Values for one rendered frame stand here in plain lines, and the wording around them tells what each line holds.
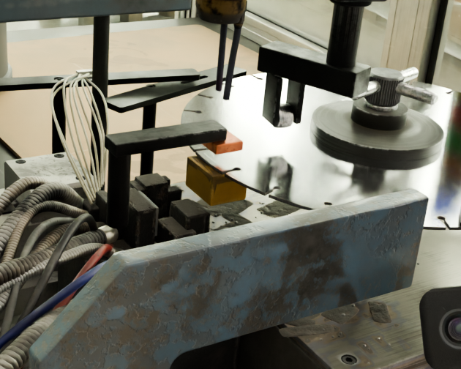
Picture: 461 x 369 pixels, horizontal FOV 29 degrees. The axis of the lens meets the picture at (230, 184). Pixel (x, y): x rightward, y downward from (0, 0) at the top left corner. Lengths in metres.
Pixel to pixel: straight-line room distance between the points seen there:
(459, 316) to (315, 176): 0.21
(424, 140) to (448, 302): 0.26
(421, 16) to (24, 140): 0.60
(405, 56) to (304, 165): 0.72
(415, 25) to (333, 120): 0.63
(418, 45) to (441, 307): 0.89
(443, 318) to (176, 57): 1.12
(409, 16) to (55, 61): 0.58
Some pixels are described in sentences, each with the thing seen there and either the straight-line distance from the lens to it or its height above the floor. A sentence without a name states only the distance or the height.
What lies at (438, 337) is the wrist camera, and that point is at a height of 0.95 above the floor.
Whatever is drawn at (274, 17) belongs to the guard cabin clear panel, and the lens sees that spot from 1.68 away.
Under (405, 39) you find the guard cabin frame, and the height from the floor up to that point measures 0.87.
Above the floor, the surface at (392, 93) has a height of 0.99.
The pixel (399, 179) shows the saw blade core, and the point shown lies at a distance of 0.68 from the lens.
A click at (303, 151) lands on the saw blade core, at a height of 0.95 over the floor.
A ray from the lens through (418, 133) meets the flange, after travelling 0.74.
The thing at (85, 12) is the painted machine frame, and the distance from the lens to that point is 0.81.
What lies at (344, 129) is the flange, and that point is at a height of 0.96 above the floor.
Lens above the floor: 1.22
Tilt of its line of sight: 25 degrees down
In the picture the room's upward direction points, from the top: 6 degrees clockwise
